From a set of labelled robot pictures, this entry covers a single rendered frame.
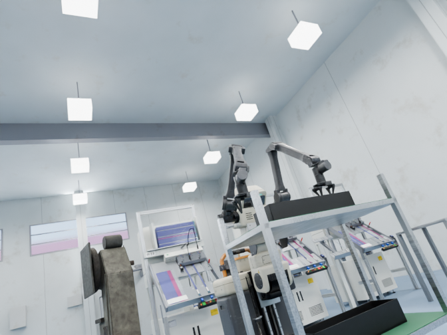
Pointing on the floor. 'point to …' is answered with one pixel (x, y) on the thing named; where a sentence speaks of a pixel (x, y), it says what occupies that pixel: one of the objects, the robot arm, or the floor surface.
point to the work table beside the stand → (432, 250)
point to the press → (112, 286)
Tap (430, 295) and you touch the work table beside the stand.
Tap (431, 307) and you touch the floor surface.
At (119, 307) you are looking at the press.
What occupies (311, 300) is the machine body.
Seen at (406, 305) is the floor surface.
